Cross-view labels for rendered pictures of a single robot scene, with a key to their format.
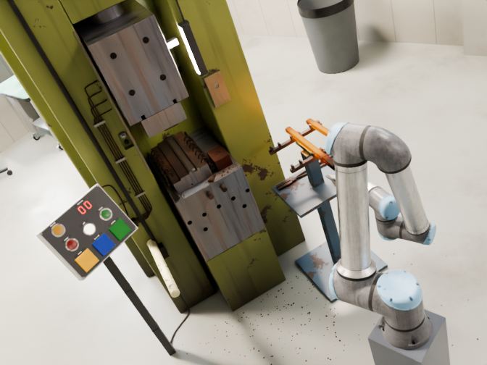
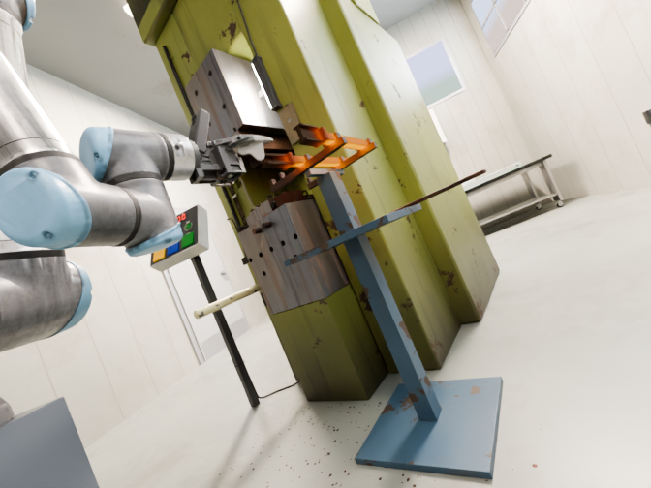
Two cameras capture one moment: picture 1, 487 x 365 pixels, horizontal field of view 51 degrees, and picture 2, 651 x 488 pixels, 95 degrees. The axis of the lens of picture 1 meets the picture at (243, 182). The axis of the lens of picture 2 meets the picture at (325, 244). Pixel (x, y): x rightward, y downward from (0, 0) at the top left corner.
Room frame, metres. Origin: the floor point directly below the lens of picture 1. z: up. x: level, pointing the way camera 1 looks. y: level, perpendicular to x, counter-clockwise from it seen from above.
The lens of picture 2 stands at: (1.32, -1.05, 0.64)
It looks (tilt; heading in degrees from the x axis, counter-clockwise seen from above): 2 degrees up; 49
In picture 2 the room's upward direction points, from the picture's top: 23 degrees counter-clockwise
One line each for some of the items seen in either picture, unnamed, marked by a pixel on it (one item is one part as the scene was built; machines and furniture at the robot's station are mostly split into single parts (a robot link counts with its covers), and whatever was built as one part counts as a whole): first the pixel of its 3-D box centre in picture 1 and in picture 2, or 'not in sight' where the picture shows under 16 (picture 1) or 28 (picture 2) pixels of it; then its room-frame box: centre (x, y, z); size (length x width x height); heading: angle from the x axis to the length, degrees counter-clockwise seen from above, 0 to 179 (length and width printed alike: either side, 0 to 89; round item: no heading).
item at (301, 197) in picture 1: (317, 183); (353, 234); (2.05, -0.36, 0.66); 0.40 x 0.30 x 0.02; 103
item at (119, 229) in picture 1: (119, 229); (188, 240); (1.86, 0.61, 1.01); 0.07 x 0.05 x 0.07; 127
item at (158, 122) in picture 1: (151, 103); (261, 150); (2.31, 0.27, 1.32); 0.42 x 0.20 x 0.10; 12
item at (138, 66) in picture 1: (138, 55); (248, 106); (2.31, 0.23, 1.56); 0.42 x 0.39 x 0.40; 12
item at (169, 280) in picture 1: (162, 266); (232, 298); (1.94, 0.55, 0.62); 0.44 x 0.05 x 0.05; 12
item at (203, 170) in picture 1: (179, 160); (286, 209); (2.31, 0.27, 0.96); 0.42 x 0.20 x 0.09; 12
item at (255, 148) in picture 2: not in sight; (257, 148); (1.73, -0.49, 0.93); 0.09 x 0.03 x 0.06; 157
